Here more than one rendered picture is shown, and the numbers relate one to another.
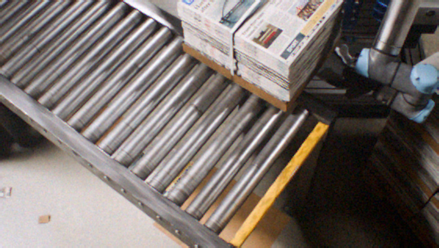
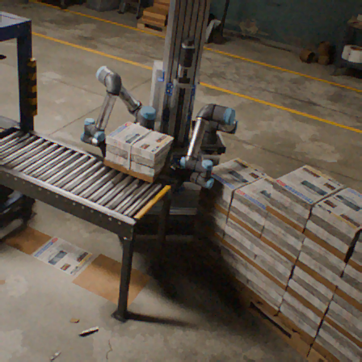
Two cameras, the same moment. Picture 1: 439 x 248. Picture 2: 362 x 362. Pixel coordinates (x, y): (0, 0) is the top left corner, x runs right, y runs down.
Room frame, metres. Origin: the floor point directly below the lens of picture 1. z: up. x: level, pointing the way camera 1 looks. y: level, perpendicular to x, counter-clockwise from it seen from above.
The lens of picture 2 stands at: (-1.87, 0.57, 2.54)
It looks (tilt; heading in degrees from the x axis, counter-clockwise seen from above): 32 degrees down; 340
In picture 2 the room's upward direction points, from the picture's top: 9 degrees clockwise
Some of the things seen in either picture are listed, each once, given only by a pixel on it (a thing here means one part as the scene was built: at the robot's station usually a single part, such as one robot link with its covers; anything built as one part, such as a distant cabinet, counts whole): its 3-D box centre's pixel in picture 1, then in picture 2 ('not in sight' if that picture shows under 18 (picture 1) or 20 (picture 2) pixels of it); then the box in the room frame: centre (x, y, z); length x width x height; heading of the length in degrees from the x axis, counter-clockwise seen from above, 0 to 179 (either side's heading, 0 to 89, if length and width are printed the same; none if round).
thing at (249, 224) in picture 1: (281, 182); (153, 202); (0.50, -0.15, 0.81); 0.43 x 0.03 x 0.02; 139
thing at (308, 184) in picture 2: not in sight; (308, 183); (0.27, -1.05, 1.06); 0.37 x 0.29 x 0.01; 117
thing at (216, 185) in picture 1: (240, 155); (133, 197); (0.61, -0.04, 0.77); 0.47 x 0.05 x 0.05; 139
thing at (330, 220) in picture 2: not in sight; (346, 222); (0.02, -1.20, 0.95); 0.38 x 0.29 x 0.23; 115
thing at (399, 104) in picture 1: (411, 103); (204, 181); (0.71, -0.55, 0.82); 0.11 x 0.08 x 0.09; 49
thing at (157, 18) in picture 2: not in sight; (176, 16); (7.23, -2.15, 0.28); 1.20 x 0.83 x 0.57; 49
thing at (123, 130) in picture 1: (153, 98); (91, 180); (0.82, 0.20, 0.77); 0.47 x 0.05 x 0.05; 139
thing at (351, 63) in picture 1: (364, 76); (183, 173); (0.81, -0.43, 0.82); 0.12 x 0.08 x 0.09; 49
